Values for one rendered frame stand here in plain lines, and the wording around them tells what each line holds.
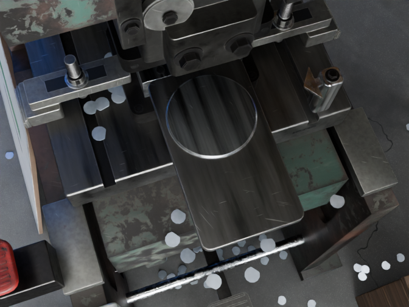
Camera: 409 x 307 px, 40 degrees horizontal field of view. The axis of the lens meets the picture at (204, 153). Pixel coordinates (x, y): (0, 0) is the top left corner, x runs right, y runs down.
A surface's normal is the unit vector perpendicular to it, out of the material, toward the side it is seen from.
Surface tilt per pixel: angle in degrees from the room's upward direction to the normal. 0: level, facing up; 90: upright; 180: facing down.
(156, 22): 90
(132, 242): 0
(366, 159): 0
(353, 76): 0
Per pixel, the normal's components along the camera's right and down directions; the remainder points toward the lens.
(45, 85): 0.03, -0.35
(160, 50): 0.32, 0.89
